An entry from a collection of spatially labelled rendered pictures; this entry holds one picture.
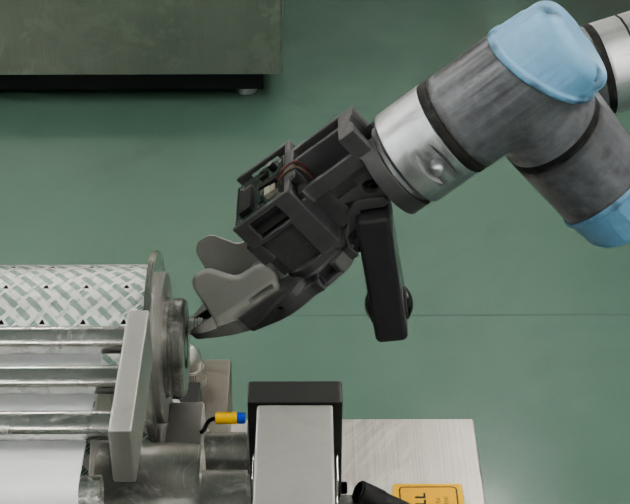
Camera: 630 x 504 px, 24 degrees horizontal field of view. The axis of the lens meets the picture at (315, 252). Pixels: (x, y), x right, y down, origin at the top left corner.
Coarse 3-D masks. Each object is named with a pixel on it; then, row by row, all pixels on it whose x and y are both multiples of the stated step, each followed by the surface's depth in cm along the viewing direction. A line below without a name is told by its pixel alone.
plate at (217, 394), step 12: (204, 360) 144; (216, 360) 144; (228, 360) 144; (216, 372) 143; (228, 372) 143; (216, 384) 141; (228, 384) 141; (204, 396) 140; (216, 396) 140; (228, 396) 140; (216, 408) 138; (228, 408) 140
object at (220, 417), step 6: (216, 414) 106; (222, 414) 106; (228, 414) 106; (234, 414) 106; (240, 414) 106; (210, 420) 107; (216, 420) 106; (222, 420) 106; (228, 420) 106; (234, 420) 106; (240, 420) 106; (204, 426) 108; (204, 432) 109
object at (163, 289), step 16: (160, 272) 110; (160, 288) 107; (160, 304) 106; (160, 320) 105; (160, 336) 105; (160, 352) 105; (160, 368) 105; (160, 384) 105; (160, 400) 106; (160, 416) 108
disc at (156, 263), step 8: (152, 256) 108; (160, 256) 111; (152, 264) 107; (160, 264) 111; (152, 272) 106; (152, 280) 106; (152, 288) 106; (144, 296) 105; (152, 296) 106; (144, 304) 104; (152, 304) 105; (152, 312) 105; (152, 384) 105; (152, 392) 105; (152, 400) 105; (152, 408) 105; (152, 416) 105; (152, 424) 106; (160, 424) 111; (152, 432) 106; (160, 432) 111; (152, 440) 107; (160, 440) 111
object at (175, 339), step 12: (168, 300) 110; (180, 300) 110; (168, 312) 108; (180, 312) 108; (168, 324) 108; (180, 324) 107; (168, 336) 107; (180, 336) 107; (168, 348) 107; (180, 348) 107; (168, 360) 107; (180, 360) 107; (168, 372) 107; (180, 372) 107; (168, 384) 108; (180, 384) 108; (168, 396) 110; (180, 396) 110
